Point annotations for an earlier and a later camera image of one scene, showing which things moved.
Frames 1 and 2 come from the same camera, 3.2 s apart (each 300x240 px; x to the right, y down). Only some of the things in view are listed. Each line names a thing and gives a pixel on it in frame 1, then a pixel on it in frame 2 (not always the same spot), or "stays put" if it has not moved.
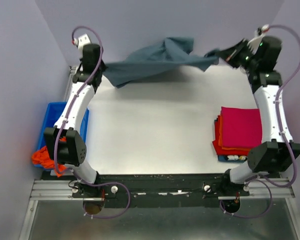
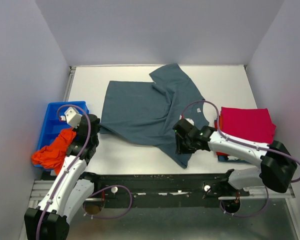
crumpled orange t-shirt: [41, 157] stays put
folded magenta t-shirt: [241, 127] stays put
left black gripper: [103, 66] to [77, 130]
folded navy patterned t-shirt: [232, 158] stays put
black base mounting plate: [141, 190] stays put
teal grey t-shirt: [176, 51] to [146, 113]
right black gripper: [230, 55] to [179, 148]
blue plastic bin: [53, 112] stays put
